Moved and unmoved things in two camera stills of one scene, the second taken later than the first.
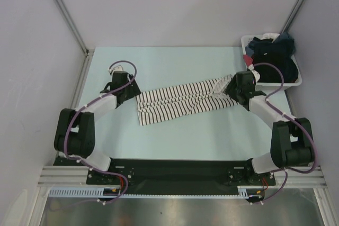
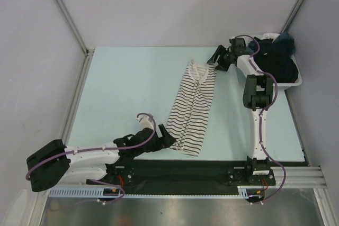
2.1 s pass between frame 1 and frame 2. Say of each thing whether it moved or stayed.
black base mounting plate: stayed
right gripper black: moved
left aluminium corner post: stayed
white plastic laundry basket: stayed
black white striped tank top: moved
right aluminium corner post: stayed
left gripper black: moved
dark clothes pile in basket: stayed
